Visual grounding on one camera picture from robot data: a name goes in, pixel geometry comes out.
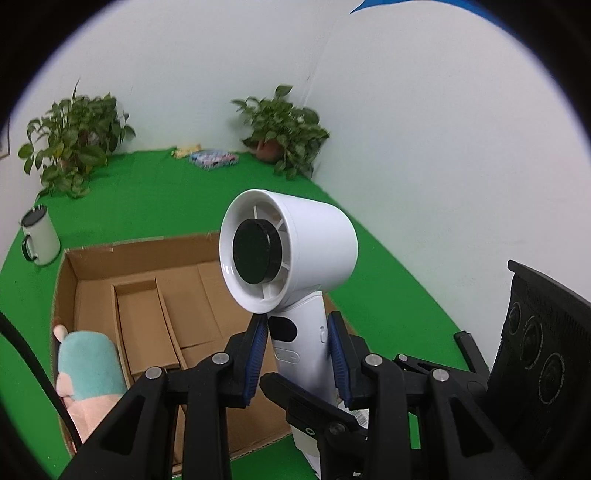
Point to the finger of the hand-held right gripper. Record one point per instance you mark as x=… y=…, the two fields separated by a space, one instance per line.
x=314 y=410
x=472 y=382

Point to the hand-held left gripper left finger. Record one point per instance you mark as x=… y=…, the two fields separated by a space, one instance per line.
x=257 y=364

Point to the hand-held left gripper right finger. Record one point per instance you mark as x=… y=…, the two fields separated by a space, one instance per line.
x=338 y=364

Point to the large cardboard box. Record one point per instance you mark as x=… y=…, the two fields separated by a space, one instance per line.
x=217 y=295

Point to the long narrow brown cardboard box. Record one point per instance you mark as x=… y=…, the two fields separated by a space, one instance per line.
x=143 y=323

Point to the white handheld fan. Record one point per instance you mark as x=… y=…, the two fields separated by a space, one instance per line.
x=314 y=240

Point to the pink and teal plush toy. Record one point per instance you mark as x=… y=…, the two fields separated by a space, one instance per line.
x=87 y=364

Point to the green table cloth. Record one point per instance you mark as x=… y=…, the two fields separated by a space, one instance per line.
x=184 y=207

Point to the colourful printed packet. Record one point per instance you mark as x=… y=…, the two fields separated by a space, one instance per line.
x=214 y=159

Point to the yellow flat item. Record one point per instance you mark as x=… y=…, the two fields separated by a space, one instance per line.
x=185 y=151

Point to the potted plant in terracotta pot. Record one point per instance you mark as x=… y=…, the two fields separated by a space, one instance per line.
x=281 y=129

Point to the bushy potted plant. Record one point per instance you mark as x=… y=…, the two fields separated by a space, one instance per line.
x=76 y=134

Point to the blue wall decal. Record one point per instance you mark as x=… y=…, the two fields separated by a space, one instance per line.
x=415 y=3

